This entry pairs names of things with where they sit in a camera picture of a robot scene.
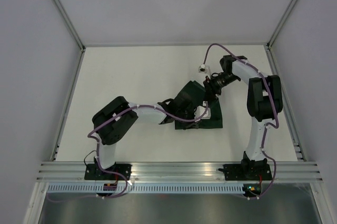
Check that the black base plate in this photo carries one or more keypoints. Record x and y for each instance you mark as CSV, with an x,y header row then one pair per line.
x,y
236,172
117,172

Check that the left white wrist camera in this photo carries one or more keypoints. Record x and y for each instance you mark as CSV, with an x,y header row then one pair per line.
x,y
202,113

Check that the right aluminium frame post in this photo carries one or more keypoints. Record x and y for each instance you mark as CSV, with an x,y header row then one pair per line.
x,y
284,18

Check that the white slotted cable duct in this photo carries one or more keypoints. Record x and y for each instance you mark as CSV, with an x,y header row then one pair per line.
x,y
150,188

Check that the aluminium mounting rail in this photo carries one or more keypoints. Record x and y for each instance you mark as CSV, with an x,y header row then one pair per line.
x,y
193,172

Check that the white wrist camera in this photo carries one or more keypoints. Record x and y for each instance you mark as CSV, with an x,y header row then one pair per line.
x,y
202,113
204,69

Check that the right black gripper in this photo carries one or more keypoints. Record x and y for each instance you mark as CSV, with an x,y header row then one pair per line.
x,y
210,85

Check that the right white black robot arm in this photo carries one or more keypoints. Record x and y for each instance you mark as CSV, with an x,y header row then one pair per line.
x,y
264,103

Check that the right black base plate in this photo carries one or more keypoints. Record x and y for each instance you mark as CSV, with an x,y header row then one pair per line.
x,y
236,172

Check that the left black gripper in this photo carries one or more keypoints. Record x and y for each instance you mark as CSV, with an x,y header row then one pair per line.
x,y
192,124

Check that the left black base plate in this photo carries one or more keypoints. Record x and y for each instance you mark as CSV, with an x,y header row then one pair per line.
x,y
117,172

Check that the dark green cloth napkin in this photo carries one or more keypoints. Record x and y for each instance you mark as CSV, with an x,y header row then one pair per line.
x,y
215,122

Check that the aluminium frame post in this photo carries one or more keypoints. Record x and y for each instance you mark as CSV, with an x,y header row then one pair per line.
x,y
284,18
68,23

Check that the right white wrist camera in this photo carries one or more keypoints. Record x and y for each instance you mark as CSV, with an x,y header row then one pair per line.
x,y
204,69

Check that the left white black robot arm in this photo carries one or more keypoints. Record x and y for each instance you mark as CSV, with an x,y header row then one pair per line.
x,y
113,122

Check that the left aluminium frame post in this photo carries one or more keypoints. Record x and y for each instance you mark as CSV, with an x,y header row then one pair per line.
x,y
68,23

